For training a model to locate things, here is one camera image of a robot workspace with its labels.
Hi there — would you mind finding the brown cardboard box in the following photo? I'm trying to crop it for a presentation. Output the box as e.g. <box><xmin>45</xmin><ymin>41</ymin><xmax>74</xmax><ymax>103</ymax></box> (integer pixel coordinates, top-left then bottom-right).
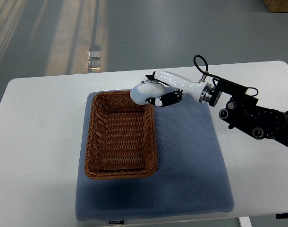
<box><xmin>262</xmin><ymin>0</ymin><xmax>288</xmax><ymax>13</ymax></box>

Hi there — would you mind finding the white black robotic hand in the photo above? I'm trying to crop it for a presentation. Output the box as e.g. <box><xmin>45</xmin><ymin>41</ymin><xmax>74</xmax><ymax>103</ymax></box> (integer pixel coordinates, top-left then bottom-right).
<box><xmin>139</xmin><ymin>70</ymin><xmax>212</xmax><ymax>107</ymax></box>

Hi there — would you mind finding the metal floor socket box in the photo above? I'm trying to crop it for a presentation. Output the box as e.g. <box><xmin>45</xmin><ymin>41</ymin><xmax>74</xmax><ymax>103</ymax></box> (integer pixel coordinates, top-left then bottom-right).
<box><xmin>87</xmin><ymin>45</ymin><xmax>101</xmax><ymax>70</ymax></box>

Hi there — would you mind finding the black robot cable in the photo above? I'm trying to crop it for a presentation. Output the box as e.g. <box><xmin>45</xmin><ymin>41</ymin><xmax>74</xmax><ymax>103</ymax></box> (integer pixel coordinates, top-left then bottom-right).
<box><xmin>193</xmin><ymin>55</ymin><xmax>258</xmax><ymax>96</ymax></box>

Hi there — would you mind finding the black table control panel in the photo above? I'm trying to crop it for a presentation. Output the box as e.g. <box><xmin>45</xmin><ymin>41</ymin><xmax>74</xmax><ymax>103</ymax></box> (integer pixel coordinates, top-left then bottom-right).
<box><xmin>276</xmin><ymin>213</ymin><xmax>288</xmax><ymax>219</ymax></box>

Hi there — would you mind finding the blue padded mat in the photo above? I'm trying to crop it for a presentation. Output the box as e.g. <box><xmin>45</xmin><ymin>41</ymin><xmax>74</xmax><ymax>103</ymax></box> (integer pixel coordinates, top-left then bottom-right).
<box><xmin>76</xmin><ymin>93</ymin><xmax>234</xmax><ymax>221</ymax></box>

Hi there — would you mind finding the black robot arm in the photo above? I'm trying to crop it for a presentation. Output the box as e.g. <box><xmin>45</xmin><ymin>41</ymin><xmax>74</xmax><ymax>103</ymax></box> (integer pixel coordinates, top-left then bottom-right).
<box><xmin>206</xmin><ymin>79</ymin><xmax>288</xmax><ymax>147</ymax></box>

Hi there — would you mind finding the light blue plush toy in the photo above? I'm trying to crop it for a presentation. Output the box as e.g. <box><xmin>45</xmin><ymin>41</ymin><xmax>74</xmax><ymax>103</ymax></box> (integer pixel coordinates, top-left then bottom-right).
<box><xmin>130</xmin><ymin>82</ymin><xmax>166</xmax><ymax>105</ymax></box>

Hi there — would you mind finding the white table leg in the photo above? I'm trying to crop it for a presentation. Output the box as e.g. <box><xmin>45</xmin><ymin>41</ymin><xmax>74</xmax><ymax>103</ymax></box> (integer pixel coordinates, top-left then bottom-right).
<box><xmin>238</xmin><ymin>217</ymin><xmax>252</xmax><ymax>227</ymax></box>

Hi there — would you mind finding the brown wicker basket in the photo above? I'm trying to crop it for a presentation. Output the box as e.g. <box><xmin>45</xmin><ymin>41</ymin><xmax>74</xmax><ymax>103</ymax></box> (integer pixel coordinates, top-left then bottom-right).
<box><xmin>84</xmin><ymin>91</ymin><xmax>158</xmax><ymax>180</ymax></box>

